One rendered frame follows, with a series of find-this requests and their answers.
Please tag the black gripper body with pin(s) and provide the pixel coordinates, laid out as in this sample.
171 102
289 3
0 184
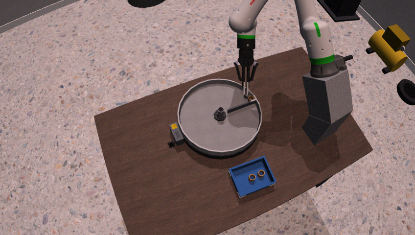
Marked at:
246 55

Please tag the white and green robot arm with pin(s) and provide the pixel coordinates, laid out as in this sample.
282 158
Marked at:
316 34

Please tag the blue rectangular tray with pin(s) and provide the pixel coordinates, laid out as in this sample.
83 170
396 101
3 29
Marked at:
240 173

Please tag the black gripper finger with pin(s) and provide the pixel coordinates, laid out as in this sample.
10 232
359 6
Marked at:
248 74
243 74

